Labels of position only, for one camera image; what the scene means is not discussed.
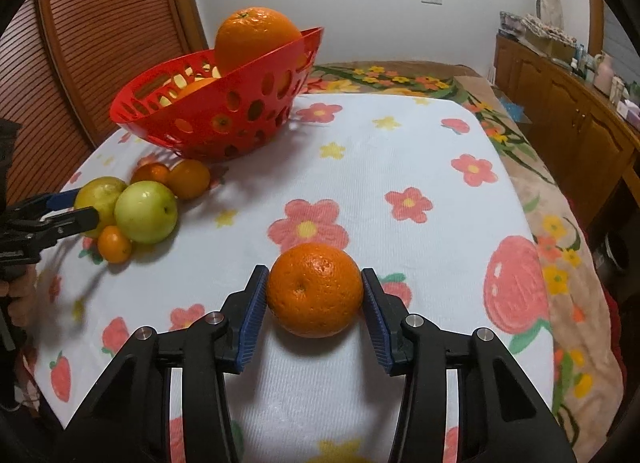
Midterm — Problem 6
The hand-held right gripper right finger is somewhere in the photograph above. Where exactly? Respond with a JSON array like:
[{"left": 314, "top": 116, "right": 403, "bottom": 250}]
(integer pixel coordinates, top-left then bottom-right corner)
[{"left": 361, "top": 267, "right": 581, "bottom": 463}]

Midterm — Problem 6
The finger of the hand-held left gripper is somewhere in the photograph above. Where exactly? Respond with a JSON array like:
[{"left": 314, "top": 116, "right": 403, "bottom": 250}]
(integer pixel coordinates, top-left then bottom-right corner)
[
  {"left": 32, "top": 206, "right": 100, "bottom": 250},
  {"left": 9, "top": 187, "right": 82, "bottom": 220}
]

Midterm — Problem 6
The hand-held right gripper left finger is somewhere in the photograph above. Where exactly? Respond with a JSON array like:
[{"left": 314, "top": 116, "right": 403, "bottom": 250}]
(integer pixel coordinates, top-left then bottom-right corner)
[{"left": 54, "top": 264, "right": 271, "bottom": 463}]

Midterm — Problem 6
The yellow-green lemon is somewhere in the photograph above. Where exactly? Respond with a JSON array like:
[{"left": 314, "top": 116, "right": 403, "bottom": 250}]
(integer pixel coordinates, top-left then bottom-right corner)
[{"left": 74, "top": 177, "right": 130, "bottom": 239}]

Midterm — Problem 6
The dimpled mandarin orange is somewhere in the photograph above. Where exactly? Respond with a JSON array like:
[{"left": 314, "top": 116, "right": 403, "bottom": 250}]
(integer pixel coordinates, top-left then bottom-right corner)
[{"left": 266, "top": 243, "right": 364, "bottom": 339}]

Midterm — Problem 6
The red perforated plastic basket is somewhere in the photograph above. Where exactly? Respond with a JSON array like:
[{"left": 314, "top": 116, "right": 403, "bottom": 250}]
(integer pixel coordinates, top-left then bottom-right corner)
[{"left": 110, "top": 27, "right": 325, "bottom": 162}]

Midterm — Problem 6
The large orange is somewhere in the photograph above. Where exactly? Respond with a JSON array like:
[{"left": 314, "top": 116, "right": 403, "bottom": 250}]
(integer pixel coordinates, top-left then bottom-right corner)
[{"left": 214, "top": 7, "right": 303, "bottom": 76}]

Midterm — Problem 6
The person's left hand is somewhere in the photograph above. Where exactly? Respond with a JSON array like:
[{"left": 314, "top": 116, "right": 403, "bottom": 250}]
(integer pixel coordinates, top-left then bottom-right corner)
[{"left": 0, "top": 265, "right": 39, "bottom": 329}]

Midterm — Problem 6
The tiny orange kumquat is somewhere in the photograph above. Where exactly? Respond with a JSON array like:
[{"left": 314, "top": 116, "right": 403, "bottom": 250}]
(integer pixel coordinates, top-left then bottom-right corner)
[{"left": 97, "top": 225, "right": 134, "bottom": 264}]

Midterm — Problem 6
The small tangerine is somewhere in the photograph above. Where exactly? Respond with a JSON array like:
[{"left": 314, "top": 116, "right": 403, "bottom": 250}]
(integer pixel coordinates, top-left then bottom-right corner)
[
  {"left": 166, "top": 159, "right": 211, "bottom": 200},
  {"left": 130, "top": 163, "right": 171, "bottom": 186}
]

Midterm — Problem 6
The white floral tablecloth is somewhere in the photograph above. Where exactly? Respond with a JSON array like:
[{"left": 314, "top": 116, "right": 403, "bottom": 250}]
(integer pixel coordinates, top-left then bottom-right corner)
[{"left": 20, "top": 93, "right": 556, "bottom": 463}]

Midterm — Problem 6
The brown louvered wooden wardrobe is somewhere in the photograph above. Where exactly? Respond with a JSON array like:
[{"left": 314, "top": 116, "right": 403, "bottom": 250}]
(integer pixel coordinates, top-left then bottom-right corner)
[{"left": 0, "top": 0, "right": 208, "bottom": 204}]

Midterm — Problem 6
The floral bed blanket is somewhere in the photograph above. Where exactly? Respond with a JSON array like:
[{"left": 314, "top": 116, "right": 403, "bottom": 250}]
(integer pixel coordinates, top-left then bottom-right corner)
[{"left": 300, "top": 60, "right": 626, "bottom": 449}]

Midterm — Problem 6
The dark trash bin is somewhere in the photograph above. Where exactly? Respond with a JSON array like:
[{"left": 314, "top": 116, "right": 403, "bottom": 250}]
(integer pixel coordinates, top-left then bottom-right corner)
[{"left": 600, "top": 230, "right": 631, "bottom": 274}]

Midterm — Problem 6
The blue paper piece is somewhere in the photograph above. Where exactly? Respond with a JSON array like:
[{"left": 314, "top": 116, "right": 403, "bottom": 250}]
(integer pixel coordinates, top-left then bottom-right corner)
[{"left": 500, "top": 98, "right": 531, "bottom": 124}]

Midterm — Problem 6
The long wooden cabinet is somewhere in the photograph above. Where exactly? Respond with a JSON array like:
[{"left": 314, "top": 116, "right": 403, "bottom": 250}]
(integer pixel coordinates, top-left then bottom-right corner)
[{"left": 492, "top": 30, "right": 640, "bottom": 244}]

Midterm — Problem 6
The stack of small boxes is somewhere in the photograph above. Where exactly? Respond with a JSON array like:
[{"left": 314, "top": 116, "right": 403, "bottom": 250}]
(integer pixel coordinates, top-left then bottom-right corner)
[{"left": 498, "top": 11, "right": 526, "bottom": 38}]

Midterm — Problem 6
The white tissue box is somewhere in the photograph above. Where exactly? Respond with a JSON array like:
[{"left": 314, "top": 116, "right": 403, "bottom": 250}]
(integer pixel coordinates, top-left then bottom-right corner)
[{"left": 617, "top": 98, "right": 640, "bottom": 124}]

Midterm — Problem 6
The cardboard box with floral cloth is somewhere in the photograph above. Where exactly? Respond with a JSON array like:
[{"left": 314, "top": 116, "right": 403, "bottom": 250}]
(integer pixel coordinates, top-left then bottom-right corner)
[{"left": 520, "top": 13, "right": 576, "bottom": 61}]

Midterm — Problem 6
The pink thermos bottle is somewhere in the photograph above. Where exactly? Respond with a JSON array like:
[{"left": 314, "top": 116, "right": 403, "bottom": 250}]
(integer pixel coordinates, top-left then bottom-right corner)
[{"left": 594, "top": 53, "right": 615, "bottom": 96}]

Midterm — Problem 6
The grey window blind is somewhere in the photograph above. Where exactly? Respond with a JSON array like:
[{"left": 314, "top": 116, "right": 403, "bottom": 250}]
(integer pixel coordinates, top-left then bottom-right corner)
[{"left": 602, "top": 3, "right": 640, "bottom": 76}]

